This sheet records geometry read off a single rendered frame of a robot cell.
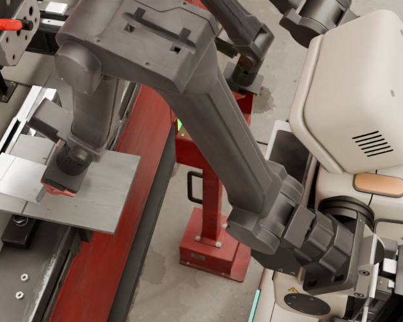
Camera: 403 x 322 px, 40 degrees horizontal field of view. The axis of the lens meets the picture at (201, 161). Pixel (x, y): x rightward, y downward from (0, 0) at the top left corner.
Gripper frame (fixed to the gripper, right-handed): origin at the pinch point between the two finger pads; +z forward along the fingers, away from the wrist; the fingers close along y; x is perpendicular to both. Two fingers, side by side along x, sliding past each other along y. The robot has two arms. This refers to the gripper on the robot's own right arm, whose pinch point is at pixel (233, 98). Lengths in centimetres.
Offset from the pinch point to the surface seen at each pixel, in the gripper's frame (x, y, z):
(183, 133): 13.6, 8.6, 4.4
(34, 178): 50, 31, -13
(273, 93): -78, -19, 78
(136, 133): 9.8, 21.2, 19.3
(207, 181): 8.2, -3.2, 30.6
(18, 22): 37, 40, -40
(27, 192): 53, 31, -13
